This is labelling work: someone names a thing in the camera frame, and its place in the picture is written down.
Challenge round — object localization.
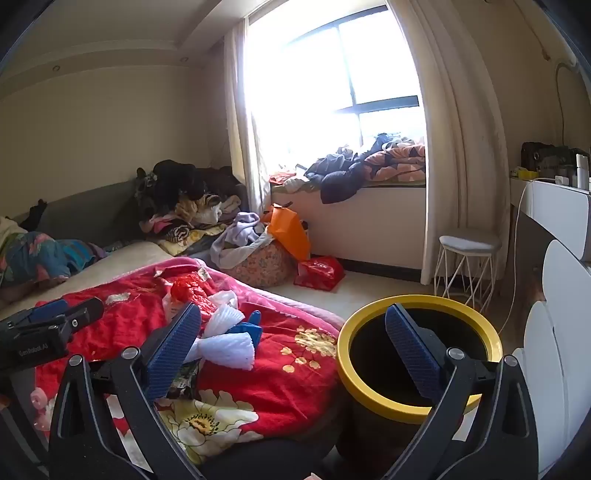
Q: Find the white bottle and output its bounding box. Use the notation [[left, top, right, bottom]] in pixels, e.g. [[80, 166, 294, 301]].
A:
[[575, 152, 591, 190]]

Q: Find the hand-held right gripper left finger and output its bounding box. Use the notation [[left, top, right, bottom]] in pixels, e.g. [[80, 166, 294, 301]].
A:
[[48, 301, 206, 480]]

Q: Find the small black cloth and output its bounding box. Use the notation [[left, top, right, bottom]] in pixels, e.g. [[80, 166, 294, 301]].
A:
[[21, 198, 49, 232]]

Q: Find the yellow-rimmed dark trash bin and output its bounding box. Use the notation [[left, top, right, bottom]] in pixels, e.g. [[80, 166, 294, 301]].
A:
[[336, 295, 504, 462]]

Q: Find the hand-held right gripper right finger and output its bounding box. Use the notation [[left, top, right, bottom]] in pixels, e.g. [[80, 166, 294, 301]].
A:
[[385, 303, 540, 480]]

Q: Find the white chair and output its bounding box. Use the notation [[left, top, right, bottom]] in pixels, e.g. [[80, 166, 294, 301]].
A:
[[512, 240, 591, 480]]

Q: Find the pile of mixed clothes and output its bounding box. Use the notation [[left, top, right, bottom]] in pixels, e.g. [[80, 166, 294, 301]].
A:
[[135, 159, 247, 254]]

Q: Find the dark printed snack wrapper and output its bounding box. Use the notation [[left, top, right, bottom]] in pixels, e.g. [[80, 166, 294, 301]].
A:
[[166, 360, 204, 400]]

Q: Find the orange paper bag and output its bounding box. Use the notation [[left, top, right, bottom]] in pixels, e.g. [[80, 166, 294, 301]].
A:
[[261, 203, 312, 261]]

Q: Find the teal floral quilt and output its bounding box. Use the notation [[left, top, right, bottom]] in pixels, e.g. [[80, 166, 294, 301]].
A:
[[0, 231, 100, 287]]

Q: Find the large red plastic bag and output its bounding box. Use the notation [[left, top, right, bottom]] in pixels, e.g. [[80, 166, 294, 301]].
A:
[[294, 256, 346, 291]]

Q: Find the floral fabric basket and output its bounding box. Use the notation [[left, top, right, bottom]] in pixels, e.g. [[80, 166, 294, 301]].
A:
[[219, 240, 296, 287]]

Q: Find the wide cream curtain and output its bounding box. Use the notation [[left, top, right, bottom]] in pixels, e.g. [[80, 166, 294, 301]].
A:
[[385, 0, 518, 287]]

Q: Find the orange patterned quilt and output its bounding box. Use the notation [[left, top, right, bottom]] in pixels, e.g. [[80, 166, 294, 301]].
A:
[[360, 134, 426, 183]]

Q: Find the white desk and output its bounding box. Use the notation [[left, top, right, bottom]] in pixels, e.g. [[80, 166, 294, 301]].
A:
[[510, 178, 591, 259]]

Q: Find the narrow cream curtain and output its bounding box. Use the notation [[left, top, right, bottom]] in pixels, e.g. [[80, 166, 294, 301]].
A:
[[224, 18, 273, 213]]

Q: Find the white cable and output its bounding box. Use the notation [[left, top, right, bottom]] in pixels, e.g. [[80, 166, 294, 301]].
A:
[[499, 182, 539, 337]]

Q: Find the white window seat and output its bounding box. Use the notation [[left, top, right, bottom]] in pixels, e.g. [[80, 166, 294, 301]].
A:
[[270, 182, 428, 273]]

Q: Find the small red plastic bag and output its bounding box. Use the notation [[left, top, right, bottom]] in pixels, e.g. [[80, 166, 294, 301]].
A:
[[170, 277, 204, 303]]

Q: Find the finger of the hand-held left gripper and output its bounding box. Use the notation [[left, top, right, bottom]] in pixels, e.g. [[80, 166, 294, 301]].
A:
[[58, 297, 105, 342], [18, 299, 70, 326]]

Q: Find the grey headboard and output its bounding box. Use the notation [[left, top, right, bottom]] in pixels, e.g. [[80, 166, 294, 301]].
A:
[[9, 178, 158, 245]]

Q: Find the black puffer jacket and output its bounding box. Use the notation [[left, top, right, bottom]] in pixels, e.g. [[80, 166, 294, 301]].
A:
[[305, 152, 370, 205]]

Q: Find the white wire stool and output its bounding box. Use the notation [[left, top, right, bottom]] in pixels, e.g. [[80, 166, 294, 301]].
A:
[[438, 228, 503, 315]]

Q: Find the lilac cloth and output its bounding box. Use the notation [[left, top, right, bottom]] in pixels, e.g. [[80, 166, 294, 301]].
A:
[[210, 211, 271, 268]]

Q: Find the black bag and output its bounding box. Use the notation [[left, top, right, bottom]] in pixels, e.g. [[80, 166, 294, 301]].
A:
[[522, 141, 578, 178]]

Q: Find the red floral blanket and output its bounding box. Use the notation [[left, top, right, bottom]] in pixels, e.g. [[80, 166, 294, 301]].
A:
[[30, 257, 345, 467]]

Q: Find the beige bed mattress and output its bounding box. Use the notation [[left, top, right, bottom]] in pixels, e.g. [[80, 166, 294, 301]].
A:
[[0, 240, 167, 315]]

